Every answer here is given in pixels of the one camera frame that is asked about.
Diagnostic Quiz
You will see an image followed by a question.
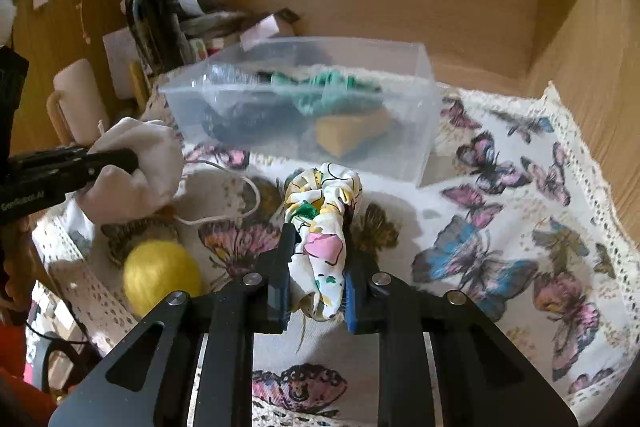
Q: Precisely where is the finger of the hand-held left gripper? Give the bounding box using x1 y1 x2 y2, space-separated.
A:
7 146 140 192

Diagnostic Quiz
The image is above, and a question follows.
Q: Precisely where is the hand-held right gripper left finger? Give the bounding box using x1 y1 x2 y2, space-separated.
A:
48 223 299 427

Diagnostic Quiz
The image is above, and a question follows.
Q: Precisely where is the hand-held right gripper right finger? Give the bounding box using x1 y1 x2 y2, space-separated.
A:
342 213 580 427

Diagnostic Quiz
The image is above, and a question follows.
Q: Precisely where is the white drawstring cloth pouch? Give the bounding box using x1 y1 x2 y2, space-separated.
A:
76 117 262 226

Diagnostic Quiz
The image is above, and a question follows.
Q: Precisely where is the floral fabric scrunchie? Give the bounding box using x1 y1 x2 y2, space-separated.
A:
283 162 363 322

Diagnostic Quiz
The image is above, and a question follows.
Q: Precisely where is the clear plastic storage box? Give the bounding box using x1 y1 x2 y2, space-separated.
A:
159 36 443 188

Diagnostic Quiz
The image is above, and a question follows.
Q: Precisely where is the cream ceramic mug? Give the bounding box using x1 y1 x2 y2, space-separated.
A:
52 59 112 144

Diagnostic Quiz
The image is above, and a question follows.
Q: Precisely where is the white paper card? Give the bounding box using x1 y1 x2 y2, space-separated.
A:
102 27 146 100

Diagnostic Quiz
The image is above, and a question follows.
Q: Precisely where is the yellow felt ball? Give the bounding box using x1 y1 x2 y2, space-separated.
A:
122 240 203 317

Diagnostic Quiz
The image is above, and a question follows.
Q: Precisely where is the dark blue cloth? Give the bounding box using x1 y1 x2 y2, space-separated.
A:
200 99 321 144

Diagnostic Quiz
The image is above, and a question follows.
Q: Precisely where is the yellow sponge block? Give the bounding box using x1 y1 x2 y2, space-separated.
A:
315 108 392 158

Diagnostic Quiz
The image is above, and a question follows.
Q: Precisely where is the butterfly print tablecloth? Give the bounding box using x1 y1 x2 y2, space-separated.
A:
30 81 640 427

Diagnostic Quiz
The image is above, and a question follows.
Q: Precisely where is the dark glass bottle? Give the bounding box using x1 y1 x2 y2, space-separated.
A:
124 0 181 72

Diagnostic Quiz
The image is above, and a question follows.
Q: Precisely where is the green patterned scrunchie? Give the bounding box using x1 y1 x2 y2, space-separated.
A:
270 69 384 116

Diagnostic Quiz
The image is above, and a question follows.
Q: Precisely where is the pile of desk clutter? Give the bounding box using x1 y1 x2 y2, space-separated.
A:
160 0 302 62

